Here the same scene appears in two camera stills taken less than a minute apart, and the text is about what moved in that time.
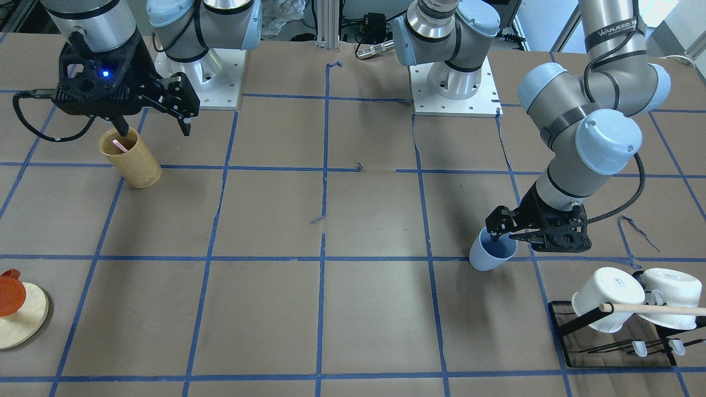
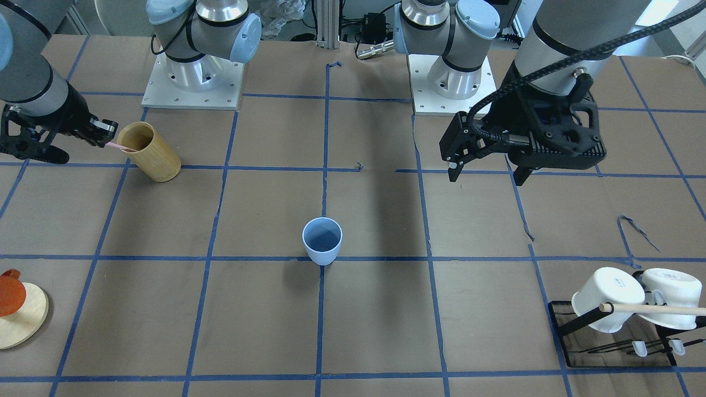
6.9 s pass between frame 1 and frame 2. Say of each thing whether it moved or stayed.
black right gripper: moved
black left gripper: moved
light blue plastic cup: moved
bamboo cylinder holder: moved
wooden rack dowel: stayed
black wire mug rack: stayed
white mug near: stayed
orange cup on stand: stayed
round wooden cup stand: stayed
